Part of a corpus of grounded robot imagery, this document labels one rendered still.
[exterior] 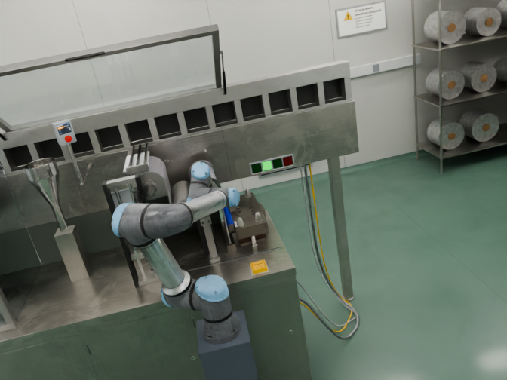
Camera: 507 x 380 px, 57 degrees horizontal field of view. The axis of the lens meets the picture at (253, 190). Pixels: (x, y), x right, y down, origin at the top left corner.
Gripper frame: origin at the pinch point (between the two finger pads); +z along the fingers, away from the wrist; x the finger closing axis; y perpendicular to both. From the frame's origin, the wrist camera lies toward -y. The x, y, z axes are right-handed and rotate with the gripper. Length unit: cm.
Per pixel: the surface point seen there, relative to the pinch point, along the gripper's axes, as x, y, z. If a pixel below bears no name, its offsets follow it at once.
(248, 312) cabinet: -7, -55, 17
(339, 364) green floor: -54, -94, 79
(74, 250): 69, -5, 18
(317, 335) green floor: -49, -76, 101
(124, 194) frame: 35.4, 6.8, -12.9
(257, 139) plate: -34, 33, 21
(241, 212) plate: -15.7, -3.7, 26.9
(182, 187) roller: 10.8, 13.2, 15.1
